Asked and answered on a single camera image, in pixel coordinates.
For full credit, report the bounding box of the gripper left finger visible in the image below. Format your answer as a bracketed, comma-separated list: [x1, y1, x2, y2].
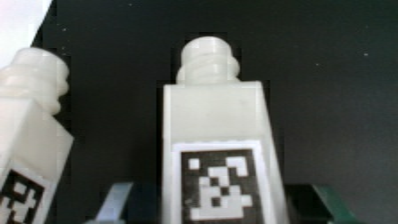
[83, 182, 132, 224]

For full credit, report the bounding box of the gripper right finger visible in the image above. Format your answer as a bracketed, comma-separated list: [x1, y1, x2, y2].
[285, 183, 362, 224]

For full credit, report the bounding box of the white leg far right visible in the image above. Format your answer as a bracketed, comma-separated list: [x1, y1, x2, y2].
[0, 48, 72, 224]

